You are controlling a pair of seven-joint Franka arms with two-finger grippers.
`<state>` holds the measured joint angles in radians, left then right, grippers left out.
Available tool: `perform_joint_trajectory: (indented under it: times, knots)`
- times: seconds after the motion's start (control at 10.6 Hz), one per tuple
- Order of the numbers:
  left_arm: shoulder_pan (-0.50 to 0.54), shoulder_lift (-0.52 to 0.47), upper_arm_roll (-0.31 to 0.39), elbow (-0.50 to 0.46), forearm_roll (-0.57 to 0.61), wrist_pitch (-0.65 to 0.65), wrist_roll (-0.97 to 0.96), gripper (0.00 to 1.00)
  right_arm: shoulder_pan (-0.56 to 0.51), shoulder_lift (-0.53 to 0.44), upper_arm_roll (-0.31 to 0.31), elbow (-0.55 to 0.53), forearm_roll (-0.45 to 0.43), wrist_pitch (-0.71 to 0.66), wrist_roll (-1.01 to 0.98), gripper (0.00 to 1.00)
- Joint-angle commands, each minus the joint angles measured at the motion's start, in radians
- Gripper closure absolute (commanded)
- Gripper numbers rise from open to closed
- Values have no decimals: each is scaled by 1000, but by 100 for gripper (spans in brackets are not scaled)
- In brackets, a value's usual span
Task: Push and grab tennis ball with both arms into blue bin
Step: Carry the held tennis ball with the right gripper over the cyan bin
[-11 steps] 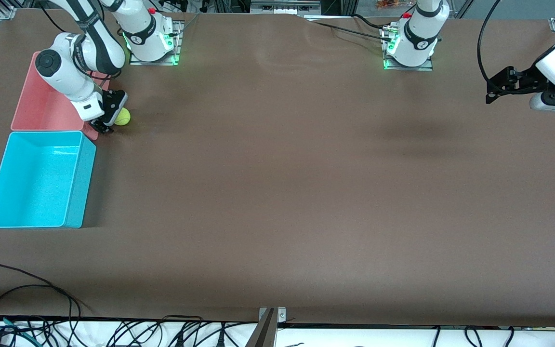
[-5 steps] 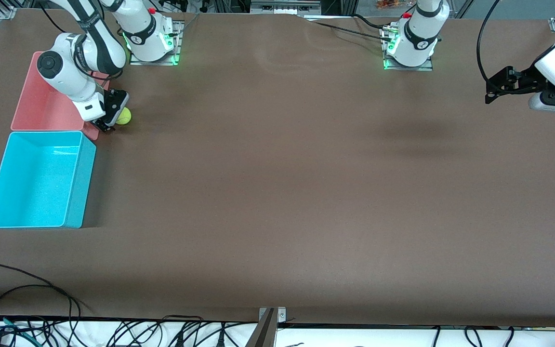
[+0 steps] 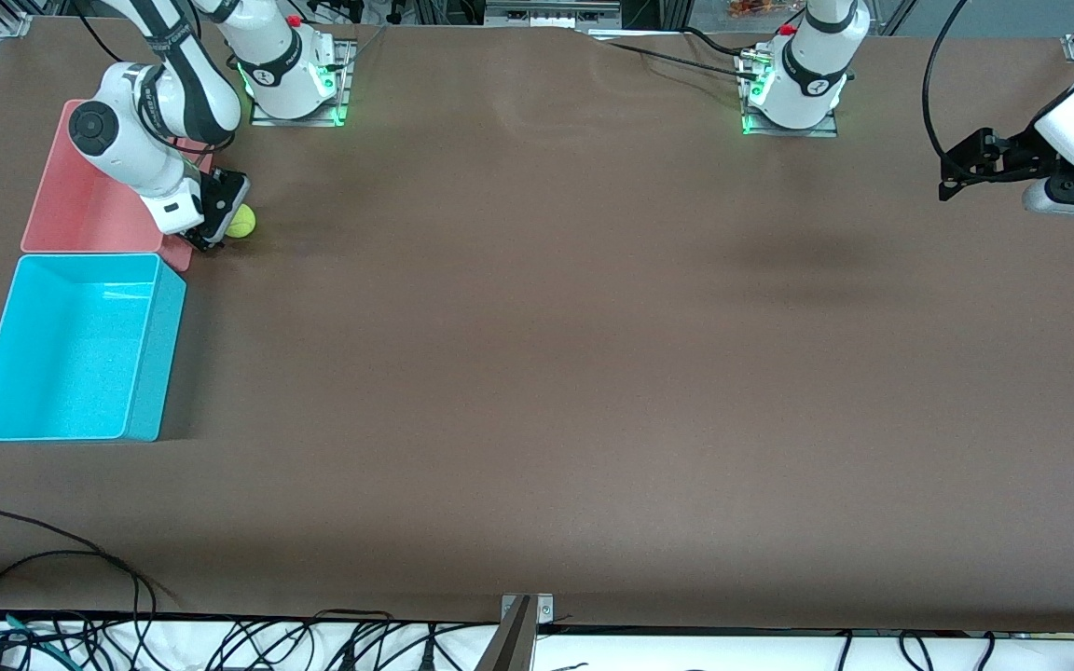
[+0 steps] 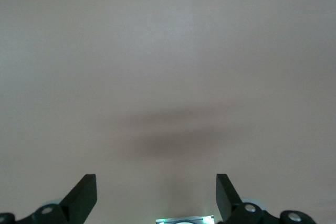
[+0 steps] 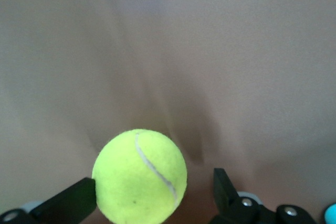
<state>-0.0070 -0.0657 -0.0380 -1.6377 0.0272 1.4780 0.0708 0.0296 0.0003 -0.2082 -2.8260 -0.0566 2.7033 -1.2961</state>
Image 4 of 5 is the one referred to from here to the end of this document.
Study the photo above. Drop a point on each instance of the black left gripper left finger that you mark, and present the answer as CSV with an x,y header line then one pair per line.
x,y
81,197

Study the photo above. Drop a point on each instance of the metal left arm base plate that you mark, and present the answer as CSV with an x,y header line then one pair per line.
x,y
202,219

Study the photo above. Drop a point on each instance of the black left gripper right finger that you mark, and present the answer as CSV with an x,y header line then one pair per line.
x,y
227,200

